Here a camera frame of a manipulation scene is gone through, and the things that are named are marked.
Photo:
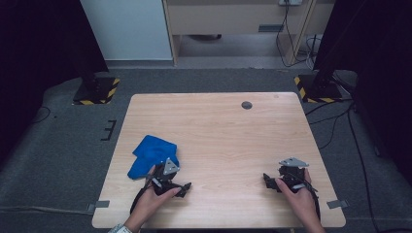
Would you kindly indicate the person's right hand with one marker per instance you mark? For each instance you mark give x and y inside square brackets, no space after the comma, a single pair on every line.
[302,204]

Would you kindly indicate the white patterned sleeve cuff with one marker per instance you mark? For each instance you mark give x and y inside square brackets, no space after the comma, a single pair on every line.
[119,229]

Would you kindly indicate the blue cloth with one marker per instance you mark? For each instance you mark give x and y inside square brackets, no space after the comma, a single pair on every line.
[149,152]

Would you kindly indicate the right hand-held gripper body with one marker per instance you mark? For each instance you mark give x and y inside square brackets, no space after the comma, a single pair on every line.
[291,176]

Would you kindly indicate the black yellow striped stand base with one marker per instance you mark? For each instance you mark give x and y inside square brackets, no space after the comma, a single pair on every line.
[97,92]
[319,90]

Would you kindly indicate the black curtain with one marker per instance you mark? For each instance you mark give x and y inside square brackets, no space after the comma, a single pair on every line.
[382,58]
[39,48]

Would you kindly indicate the white power strip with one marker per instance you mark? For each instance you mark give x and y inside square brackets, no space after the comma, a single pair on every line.
[290,2]

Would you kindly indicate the light wooden desk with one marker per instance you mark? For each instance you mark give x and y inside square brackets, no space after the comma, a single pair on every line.
[220,19]

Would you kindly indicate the person's left hand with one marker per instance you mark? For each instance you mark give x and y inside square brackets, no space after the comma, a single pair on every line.
[149,204]

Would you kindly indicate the grey tape piece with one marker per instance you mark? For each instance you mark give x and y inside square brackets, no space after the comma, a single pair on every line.
[101,204]
[336,204]

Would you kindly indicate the grey round table grommet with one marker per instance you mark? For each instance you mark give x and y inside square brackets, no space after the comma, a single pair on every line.
[247,105]

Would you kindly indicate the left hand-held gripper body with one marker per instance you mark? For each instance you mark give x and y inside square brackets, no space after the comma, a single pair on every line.
[166,178]

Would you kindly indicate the white cabinet panel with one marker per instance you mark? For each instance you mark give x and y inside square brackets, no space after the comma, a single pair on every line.
[126,29]

